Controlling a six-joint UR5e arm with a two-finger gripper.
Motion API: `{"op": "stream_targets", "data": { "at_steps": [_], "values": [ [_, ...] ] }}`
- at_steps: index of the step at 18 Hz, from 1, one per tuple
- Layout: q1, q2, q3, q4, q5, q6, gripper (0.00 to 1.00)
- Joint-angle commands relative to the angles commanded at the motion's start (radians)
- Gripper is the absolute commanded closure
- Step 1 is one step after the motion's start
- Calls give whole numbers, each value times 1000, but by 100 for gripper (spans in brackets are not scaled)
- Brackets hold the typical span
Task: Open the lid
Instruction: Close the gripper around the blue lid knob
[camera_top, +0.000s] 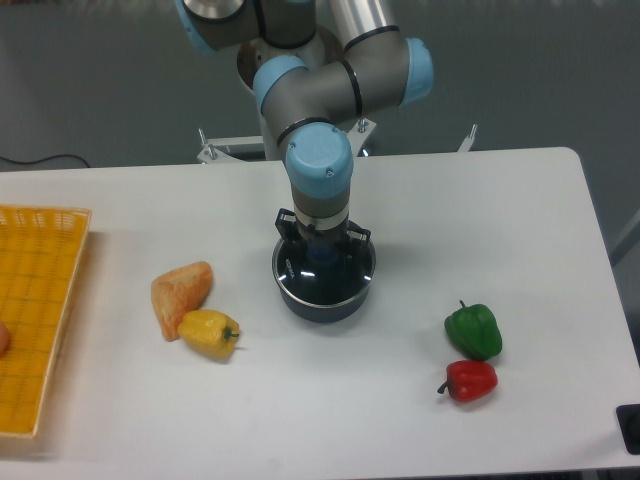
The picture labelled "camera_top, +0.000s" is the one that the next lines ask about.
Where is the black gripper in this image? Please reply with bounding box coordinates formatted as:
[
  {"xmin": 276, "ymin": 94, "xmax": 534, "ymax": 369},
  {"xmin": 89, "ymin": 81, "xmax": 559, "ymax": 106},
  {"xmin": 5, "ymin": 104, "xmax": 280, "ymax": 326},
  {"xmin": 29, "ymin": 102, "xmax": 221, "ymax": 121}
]
[{"xmin": 275, "ymin": 208, "xmax": 371, "ymax": 258}]

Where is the glass lid blue knob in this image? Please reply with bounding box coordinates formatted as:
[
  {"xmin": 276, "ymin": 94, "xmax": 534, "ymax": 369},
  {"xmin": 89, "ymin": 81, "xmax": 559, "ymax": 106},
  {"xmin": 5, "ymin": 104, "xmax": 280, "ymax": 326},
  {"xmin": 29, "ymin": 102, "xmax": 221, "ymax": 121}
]
[{"xmin": 272, "ymin": 234, "xmax": 376, "ymax": 306}]

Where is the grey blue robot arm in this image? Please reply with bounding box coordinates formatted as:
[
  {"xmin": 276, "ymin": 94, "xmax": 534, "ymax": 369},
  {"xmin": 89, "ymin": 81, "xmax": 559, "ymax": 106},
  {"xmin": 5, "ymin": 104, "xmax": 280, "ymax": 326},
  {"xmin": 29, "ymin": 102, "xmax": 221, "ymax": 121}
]
[{"xmin": 177, "ymin": 1, "xmax": 434, "ymax": 247}]

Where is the dark blue saucepan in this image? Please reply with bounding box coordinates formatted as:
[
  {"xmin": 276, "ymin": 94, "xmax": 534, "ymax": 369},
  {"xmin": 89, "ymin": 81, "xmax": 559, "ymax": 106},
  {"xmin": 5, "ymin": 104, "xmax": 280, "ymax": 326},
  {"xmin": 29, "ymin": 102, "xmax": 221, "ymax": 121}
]
[{"xmin": 272, "ymin": 234, "xmax": 376, "ymax": 324}]

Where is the yellow toy bell pepper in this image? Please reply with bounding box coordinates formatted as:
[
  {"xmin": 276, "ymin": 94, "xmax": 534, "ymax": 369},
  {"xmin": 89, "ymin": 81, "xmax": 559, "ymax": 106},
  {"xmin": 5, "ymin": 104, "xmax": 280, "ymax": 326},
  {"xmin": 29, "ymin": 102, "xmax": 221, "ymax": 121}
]
[{"xmin": 178, "ymin": 310, "xmax": 240, "ymax": 360}]

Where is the toy bread piece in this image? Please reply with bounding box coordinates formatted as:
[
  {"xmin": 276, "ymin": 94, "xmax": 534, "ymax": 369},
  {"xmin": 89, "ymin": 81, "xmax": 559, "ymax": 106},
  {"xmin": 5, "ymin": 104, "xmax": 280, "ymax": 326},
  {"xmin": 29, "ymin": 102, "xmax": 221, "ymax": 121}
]
[{"xmin": 150, "ymin": 261, "xmax": 214, "ymax": 341}]

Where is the green toy bell pepper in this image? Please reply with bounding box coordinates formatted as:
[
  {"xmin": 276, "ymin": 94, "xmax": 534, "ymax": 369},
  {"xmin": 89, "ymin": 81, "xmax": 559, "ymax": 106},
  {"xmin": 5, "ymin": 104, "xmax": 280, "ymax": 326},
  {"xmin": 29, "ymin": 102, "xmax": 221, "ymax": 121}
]
[{"xmin": 444, "ymin": 300, "xmax": 503, "ymax": 361}]

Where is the red toy bell pepper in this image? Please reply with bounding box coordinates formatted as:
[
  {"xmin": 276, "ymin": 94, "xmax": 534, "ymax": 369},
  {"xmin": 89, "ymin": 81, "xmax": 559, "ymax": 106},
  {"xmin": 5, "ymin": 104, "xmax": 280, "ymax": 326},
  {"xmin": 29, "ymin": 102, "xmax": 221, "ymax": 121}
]
[{"xmin": 437, "ymin": 360, "xmax": 498, "ymax": 403}]

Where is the yellow woven basket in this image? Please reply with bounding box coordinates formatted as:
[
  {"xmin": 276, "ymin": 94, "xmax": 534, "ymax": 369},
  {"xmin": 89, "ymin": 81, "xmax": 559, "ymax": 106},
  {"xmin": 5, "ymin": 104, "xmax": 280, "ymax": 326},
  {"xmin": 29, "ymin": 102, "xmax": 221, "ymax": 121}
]
[{"xmin": 1, "ymin": 204, "xmax": 92, "ymax": 438}]

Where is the black table edge device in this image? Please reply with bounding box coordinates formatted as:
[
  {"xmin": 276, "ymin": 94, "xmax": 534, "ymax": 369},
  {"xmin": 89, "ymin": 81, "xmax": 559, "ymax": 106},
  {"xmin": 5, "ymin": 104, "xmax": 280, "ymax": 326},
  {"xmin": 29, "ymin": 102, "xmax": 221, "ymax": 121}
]
[{"xmin": 616, "ymin": 404, "xmax": 640, "ymax": 455}]

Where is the white metal base frame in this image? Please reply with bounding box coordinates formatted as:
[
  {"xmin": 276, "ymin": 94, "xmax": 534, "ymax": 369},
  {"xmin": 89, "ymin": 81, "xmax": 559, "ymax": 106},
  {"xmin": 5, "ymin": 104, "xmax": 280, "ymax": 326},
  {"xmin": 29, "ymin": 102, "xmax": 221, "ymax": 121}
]
[{"xmin": 196, "ymin": 118, "xmax": 479, "ymax": 164}]

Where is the black floor cable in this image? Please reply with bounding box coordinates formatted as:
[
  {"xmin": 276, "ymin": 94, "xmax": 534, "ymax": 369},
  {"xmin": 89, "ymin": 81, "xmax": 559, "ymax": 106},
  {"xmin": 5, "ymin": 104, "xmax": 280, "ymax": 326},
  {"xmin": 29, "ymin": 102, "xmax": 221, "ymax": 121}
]
[{"xmin": 0, "ymin": 154, "xmax": 92, "ymax": 168}]

